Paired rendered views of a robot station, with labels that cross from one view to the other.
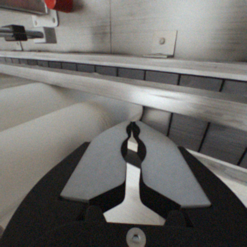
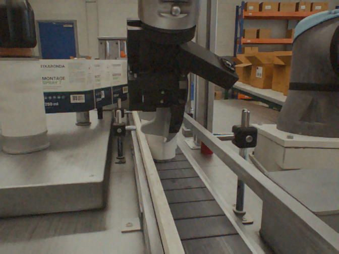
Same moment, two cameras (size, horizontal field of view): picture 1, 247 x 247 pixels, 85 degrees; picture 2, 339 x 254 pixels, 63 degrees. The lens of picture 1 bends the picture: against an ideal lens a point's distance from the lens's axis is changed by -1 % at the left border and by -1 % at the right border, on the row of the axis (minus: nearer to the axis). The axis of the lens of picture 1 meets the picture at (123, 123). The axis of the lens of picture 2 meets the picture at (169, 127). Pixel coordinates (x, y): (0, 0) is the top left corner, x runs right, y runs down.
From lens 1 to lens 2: 0.44 m
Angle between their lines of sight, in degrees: 57
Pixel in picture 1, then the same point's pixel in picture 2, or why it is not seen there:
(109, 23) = (203, 166)
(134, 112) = (166, 148)
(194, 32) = not seen: hidden behind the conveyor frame
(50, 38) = (187, 132)
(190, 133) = (161, 176)
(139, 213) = (28, 173)
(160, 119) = (161, 167)
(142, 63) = (191, 160)
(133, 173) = (96, 165)
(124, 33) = not seen: hidden behind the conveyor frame
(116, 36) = not seen: hidden behind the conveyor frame
